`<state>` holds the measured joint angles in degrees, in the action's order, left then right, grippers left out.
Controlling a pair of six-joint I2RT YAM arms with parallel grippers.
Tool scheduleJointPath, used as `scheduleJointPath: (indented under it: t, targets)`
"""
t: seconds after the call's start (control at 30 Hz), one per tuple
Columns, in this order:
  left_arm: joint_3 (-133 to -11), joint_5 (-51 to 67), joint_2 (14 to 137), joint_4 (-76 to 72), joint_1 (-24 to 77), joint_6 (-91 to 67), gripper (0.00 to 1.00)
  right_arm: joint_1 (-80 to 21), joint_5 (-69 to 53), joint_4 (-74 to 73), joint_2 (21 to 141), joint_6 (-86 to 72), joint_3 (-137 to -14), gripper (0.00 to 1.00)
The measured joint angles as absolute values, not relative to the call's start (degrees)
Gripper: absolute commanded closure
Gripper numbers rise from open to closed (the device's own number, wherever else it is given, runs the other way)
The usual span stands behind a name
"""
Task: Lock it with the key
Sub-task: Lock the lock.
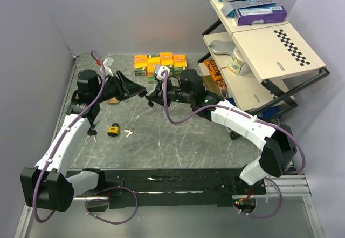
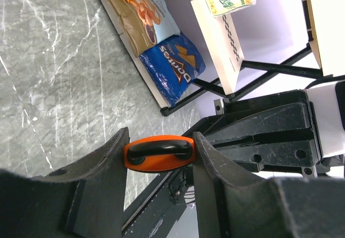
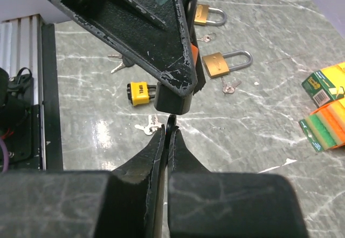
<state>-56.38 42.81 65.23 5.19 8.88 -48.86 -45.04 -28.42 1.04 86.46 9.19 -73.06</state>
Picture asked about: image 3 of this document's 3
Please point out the aluminium rail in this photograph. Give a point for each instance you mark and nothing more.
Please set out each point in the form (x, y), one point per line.
(21, 46)

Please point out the yellow padlock silver keys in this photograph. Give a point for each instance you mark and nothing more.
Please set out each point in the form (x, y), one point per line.
(152, 126)

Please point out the black headed keys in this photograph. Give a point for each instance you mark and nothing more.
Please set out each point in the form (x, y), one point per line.
(125, 62)

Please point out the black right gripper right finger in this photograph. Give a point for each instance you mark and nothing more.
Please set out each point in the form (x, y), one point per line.
(202, 203)

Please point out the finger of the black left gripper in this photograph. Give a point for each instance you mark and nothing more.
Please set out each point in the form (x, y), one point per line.
(154, 34)
(195, 46)

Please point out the small silver keys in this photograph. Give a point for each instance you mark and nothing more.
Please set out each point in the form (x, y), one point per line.
(207, 37)

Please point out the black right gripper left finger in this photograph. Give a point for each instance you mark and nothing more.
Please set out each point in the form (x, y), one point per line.
(126, 202)

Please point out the silver key ring keys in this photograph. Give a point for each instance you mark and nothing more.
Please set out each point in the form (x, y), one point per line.
(229, 88)

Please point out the orange padlock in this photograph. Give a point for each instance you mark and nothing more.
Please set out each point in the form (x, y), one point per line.
(165, 100)

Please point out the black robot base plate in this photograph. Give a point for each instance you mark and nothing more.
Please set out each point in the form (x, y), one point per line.
(31, 134)

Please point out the large brass padlock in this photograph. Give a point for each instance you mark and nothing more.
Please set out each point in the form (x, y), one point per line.
(216, 65)

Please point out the orange sponge pack stack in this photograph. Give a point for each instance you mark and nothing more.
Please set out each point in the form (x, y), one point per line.
(324, 128)

